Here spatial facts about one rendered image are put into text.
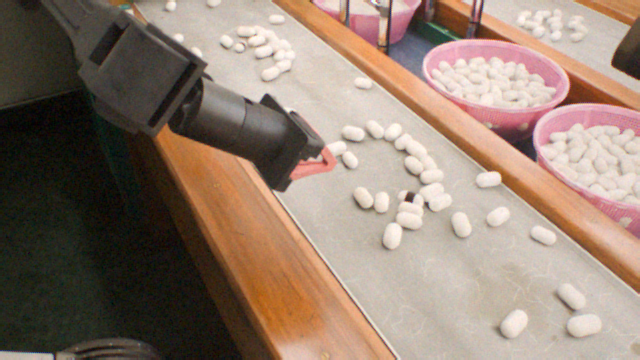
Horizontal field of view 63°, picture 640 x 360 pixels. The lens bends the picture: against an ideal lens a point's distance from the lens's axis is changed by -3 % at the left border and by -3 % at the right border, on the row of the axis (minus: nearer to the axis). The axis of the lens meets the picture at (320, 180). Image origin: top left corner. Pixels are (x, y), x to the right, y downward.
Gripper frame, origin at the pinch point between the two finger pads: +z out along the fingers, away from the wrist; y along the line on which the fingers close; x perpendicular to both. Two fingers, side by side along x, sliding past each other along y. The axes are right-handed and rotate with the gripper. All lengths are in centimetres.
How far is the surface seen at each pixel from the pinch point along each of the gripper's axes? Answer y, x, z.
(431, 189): -0.5, -2.5, 18.8
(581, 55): 20, -37, 63
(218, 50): 58, 5, 12
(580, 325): -26.3, -2.7, 19.2
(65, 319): 69, 95, 20
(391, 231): -4.7, 3.5, 11.4
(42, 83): 178, 74, 18
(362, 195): 3.2, 3.4, 12.1
